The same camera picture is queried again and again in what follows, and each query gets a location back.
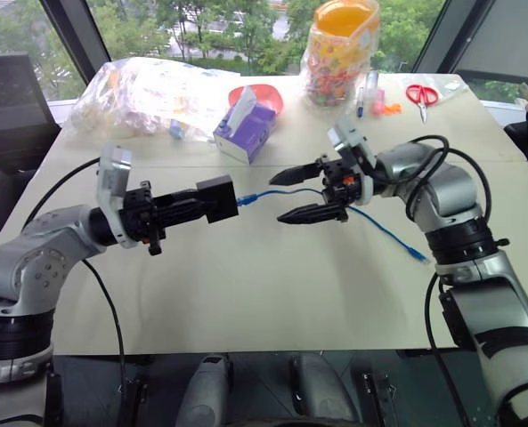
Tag red bowl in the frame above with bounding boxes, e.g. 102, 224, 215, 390
227, 83, 286, 118

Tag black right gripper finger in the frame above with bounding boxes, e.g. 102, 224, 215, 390
275, 203, 350, 225
268, 160, 327, 188

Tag black monitor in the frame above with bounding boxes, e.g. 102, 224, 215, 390
0, 52, 63, 177

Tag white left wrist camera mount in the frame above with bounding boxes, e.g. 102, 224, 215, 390
95, 142, 139, 249

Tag clear jar of colourful candy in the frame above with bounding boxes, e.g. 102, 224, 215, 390
300, 0, 381, 111

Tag blue Ethernet cable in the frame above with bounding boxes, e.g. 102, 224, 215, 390
236, 189, 432, 267

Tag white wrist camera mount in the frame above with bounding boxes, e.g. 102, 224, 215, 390
95, 142, 139, 249
327, 116, 378, 206

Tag purple tissue box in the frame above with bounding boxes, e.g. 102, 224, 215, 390
212, 85, 278, 166

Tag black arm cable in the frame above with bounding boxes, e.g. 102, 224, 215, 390
372, 134, 493, 427
22, 157, 127, 397

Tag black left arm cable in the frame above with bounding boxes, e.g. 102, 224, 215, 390
22, 157, 127, 397

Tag small black box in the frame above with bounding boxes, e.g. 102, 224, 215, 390
195, 174, 240, 225

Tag clear plastic bag of items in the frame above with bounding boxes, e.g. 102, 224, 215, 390
64, 56, 243, 144

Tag small clear plastic bag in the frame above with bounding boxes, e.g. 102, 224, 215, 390
435, 78, 467, 102

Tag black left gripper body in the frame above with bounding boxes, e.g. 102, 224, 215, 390
122, 180, 167, 257

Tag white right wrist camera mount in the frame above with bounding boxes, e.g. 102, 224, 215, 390
327, 116, 378, 206

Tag small clear bottle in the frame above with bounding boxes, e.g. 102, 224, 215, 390
364, 69, 380, 104

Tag small pink block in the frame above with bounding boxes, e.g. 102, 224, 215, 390
370, 88, 387, 117

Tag red-handled scissors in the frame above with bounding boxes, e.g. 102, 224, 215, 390
405, 83, 440, 125

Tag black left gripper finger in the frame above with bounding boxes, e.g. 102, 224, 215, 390
152, 188, 199, 212
155, 205, 208, 230

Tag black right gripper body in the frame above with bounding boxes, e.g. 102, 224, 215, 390
318, 155, 364, 208

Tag dark grey rounded shape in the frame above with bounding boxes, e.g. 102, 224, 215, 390
288, 353, 363, 424

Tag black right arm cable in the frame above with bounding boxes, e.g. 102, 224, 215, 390
372, 134, 493, 427

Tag black metal bracket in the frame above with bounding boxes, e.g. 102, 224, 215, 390
358, 369, 397, 427
118, 376, 150, 427

